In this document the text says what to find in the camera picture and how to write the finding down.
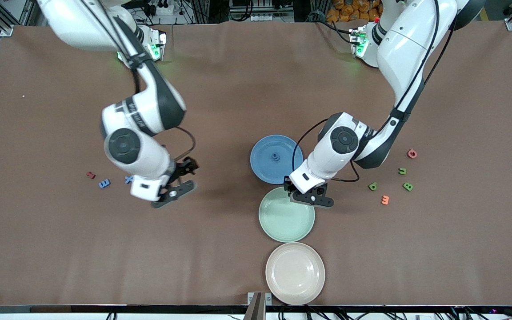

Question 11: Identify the blue plate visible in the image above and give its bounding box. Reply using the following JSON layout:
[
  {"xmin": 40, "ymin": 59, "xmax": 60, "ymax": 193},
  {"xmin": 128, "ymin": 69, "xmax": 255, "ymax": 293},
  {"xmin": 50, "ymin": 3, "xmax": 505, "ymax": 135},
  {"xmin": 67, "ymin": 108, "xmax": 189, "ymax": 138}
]
[{"xmin": 250, "ymin": 135, "xmax": 304, "ymax": 185}]

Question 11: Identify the green plate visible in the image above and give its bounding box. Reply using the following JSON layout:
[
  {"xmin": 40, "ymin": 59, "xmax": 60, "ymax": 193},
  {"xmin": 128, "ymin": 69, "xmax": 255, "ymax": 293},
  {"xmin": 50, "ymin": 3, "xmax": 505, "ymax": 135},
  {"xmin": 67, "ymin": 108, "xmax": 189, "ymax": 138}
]
[{"xmin": 258, "ymin": 186, "xmax": 316, "ymax": 243}]

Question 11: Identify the beige pink plate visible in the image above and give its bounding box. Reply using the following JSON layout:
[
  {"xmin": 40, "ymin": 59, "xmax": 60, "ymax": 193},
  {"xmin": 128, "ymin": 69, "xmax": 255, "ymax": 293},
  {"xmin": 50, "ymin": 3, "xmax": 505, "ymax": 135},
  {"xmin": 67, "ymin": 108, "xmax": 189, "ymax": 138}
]
[{"xmin": 265, "ymin": 242, "xmax": 326, "ymax": 306}]

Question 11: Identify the white power strip with plugs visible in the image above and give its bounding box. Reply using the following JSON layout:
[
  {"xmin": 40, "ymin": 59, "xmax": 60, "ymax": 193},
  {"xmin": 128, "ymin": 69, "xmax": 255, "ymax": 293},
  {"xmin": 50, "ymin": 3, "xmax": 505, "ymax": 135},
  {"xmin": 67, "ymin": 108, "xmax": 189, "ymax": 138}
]
[{"xmin": 143, "ymin": 0, "xmax": 175, "ymax": 16}]

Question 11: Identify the orange mesh bag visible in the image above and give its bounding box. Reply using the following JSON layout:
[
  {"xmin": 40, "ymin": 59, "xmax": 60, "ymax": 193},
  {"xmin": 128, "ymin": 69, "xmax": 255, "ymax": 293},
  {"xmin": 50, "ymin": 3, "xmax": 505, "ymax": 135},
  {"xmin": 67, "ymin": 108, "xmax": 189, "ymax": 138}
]
[{"xmin": 326, "ymin": 0, "xmax": 382, "ymax": 23}]

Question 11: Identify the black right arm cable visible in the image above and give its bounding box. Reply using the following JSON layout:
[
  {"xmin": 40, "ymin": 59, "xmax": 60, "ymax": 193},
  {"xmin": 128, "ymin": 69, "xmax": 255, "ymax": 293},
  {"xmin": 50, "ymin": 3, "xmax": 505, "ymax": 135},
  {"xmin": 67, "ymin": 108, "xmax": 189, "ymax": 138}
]
[{"xmin": 85, "ymin": 0, "xmax": 196, "ymax": 161}]

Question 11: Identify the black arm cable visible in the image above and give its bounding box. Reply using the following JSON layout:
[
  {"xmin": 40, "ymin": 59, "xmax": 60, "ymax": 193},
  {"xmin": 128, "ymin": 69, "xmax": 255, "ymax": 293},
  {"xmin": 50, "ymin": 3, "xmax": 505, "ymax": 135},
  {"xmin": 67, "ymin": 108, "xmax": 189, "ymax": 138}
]
[
  {"xmin": 292, "ymin": 0, "xmax": 459, "ymax": 183},
  {"xmin": 85, "ymin": 0, "xmax": 196, "ymax": 161}
]

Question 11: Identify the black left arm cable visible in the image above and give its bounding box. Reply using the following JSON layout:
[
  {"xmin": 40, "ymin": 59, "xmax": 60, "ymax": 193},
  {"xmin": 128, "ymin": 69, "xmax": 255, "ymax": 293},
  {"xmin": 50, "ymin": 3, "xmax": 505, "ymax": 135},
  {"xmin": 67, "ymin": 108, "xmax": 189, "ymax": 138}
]
[{"xmin": 292, "ymin": 0, "xmax": 459, "ymax": 183}]

